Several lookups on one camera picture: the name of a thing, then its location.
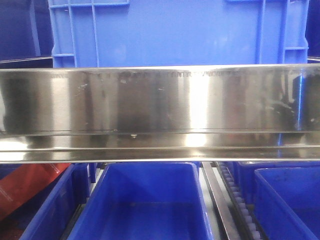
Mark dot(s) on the blue bin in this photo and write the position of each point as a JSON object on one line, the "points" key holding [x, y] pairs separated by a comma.
{"points": [[287, 203], [244, 173], [46, 215], [145, 201]]}

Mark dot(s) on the blue bin lower left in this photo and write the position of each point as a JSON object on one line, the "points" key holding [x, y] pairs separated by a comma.
{"points": [[46, 215]]}

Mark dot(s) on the dark blue crate upper left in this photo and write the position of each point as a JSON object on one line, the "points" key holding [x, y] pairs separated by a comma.
{"points": [[25, 29]]}

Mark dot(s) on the blue bin behind right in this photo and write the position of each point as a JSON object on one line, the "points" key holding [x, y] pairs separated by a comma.
{"points": [[244, 173]]}

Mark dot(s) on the stainless steel shelf rail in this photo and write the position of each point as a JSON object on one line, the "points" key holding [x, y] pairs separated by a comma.
{"points": [[169, 113]]}

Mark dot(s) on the metal roller track rail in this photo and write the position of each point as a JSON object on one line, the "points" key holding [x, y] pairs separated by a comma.
{"points": [[229, 216]]}

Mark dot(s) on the blue bin lower centre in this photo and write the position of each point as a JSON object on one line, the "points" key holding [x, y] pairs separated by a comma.
{"points": [[145, 201]]}

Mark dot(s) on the blue bin lower right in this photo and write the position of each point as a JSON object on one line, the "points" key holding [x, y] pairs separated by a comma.
{"points": [[287, 203]]}

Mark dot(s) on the red package in bin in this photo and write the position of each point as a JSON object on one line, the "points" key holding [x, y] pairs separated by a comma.
{"points": [[25, 182]]}

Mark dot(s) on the large blue crate upper shelf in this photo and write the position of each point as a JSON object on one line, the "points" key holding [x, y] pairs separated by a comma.
{"points": [[131, 33]]}

